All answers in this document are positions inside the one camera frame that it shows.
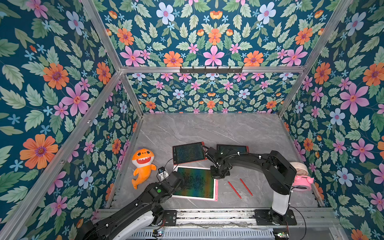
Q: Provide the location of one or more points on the right red writing tablet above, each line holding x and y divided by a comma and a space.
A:
232, 148

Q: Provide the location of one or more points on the masking tape roll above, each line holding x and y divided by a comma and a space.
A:
301, 169

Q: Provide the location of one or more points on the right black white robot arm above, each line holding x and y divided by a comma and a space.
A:
279, 172

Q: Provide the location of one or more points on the black hook rail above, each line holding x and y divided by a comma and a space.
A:
211, 70

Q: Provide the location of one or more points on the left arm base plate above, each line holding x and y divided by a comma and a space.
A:
169, 218

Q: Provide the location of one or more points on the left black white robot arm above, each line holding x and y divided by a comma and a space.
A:
145, 210

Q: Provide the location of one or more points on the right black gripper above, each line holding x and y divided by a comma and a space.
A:
216, 169

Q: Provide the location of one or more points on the red stylus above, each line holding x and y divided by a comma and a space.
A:
246, 187
233, 188

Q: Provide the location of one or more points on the left red writing tablet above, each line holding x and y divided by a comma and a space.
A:
188, 153

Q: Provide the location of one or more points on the white slotted cable duct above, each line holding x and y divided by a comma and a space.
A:
203, 234

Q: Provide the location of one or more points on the pink white writing tablet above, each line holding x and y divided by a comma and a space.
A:
198, 184

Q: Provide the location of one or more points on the red writing tablet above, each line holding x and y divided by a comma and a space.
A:
232, 148
188, 153

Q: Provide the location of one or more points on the orange shark plush toy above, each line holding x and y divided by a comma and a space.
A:
143, 161

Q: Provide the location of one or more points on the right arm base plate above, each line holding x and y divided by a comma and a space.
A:
271, 218

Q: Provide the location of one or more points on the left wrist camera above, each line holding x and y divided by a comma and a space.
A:
162, 174

